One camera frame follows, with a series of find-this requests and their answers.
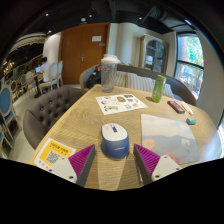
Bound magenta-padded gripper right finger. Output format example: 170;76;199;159
133;143;183;186

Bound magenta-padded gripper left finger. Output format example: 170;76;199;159
47;143;97;188

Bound white and blue computer mouse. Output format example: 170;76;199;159
100;122;130;160

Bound yellow and white code card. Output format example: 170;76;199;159
33;137;77;171

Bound grey tufted armchair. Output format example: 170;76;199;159
22;87;88;150

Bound black and red flat box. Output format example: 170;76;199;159
166;100;186;115

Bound white tube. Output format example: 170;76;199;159
180;101;194;117

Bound white sticker sheet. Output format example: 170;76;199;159
95;93;149;116

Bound green drink can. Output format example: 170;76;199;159
151;74;167;104

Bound grey curved sofa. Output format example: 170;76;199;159
79;63;198;107

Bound blue-backed chairs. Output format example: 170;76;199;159
0;74;29;158

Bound striped cushions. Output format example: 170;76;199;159
113;70;174;98

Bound white dining chairs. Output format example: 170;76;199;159
38;60;64;94

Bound black backpack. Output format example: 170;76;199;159
85;65;103;89

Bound person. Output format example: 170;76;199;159
34;57;53;84

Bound clear shaker bottle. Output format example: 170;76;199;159
100;54;121;94

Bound black-framed window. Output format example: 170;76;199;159
174;33;205;101

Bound glass-door cabinet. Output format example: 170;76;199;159
139;34;168;74

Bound brown wooden door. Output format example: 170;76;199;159
59;22;111;85

